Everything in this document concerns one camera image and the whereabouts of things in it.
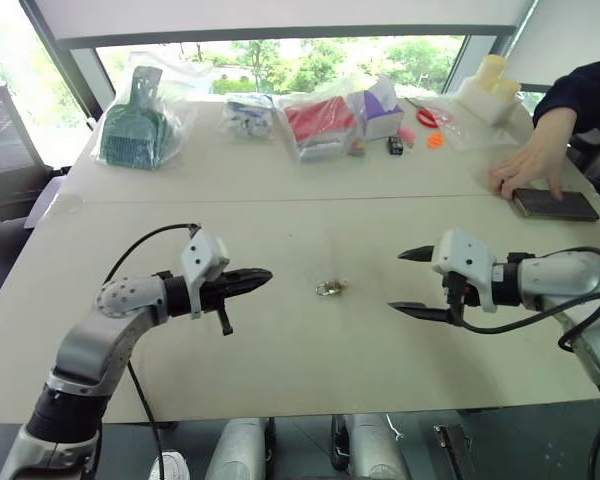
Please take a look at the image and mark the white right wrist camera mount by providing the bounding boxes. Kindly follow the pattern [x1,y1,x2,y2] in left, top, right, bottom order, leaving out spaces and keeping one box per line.
[431,228,499,314]

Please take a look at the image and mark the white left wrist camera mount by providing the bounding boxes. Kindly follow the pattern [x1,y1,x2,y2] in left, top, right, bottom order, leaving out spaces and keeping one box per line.
[180,227,231,320]

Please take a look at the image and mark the dark window frame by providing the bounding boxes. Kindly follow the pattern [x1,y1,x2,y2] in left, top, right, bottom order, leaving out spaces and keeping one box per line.
[19,0,541,131]

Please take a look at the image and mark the bag of blue white items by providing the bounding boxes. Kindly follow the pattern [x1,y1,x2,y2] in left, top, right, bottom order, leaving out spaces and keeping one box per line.
[218,92,277,142]

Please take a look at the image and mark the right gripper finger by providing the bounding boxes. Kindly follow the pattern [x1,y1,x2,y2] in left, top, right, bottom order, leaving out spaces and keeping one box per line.
[387,301,452,327]
[397,244,437,265]

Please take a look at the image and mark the black chair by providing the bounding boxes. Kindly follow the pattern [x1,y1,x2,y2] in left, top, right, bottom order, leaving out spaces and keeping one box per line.
[0,83,76,281]

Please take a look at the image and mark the red handled scissors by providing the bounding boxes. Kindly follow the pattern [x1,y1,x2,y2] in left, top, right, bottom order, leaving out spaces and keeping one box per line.
[406,96,454,127]

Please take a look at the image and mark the green dustpan in bag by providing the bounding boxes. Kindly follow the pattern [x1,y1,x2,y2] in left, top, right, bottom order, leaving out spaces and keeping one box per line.
[90,49,216,174]

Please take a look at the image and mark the red package in clear bag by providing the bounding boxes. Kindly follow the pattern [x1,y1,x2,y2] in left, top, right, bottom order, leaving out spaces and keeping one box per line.
[277,93,359,164]

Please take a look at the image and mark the person's dark navy clothing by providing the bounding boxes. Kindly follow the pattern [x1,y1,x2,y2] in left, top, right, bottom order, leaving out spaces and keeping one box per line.
[532,59,600,201]

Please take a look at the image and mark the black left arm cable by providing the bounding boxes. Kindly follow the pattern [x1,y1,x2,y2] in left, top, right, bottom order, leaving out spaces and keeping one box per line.
[102,222,204,480]

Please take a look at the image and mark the white holder with cream cylinders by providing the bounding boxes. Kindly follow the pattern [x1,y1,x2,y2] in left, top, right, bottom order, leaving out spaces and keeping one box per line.
[457,53,525,127]

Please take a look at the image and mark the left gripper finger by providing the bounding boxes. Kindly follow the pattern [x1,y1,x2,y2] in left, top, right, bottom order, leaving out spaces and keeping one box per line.
[227,267,274,287]
[227,282,271,302]

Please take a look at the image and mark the black flat phone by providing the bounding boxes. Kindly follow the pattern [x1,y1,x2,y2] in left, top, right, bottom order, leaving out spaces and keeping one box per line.
[510,187,600,223]

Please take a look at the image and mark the purple white tissue box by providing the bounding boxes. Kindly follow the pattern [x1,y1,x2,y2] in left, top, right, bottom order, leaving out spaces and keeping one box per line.
[348,79,407,145]

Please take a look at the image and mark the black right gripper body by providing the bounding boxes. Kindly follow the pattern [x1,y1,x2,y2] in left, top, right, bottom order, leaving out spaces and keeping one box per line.
[440,269,483,327]

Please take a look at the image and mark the white round object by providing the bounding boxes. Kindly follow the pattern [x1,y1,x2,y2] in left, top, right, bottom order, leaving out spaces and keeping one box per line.
[148,449,192,480]

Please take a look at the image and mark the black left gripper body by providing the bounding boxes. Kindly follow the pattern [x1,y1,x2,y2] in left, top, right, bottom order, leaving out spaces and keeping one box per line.
[199,272,236,337]

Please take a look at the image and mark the silver rounded leg cover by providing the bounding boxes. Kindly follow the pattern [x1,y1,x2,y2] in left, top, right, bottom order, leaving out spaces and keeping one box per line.
[203,416,270,480]
[346,413,407,480]

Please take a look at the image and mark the black metal bracket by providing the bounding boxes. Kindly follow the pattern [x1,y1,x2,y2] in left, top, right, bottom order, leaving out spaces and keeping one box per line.
[432,423,477,480]

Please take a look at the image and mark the green plastic scoop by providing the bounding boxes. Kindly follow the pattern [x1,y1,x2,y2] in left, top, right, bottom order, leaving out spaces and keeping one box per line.
[99,65,174,172]

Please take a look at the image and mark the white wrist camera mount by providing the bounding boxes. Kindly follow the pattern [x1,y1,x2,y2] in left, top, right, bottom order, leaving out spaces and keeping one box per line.
[180,227,231,320]
[431,228,499,314]

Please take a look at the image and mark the person's bare hand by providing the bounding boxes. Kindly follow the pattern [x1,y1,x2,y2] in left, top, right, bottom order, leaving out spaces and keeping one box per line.
[488,140,565,202]

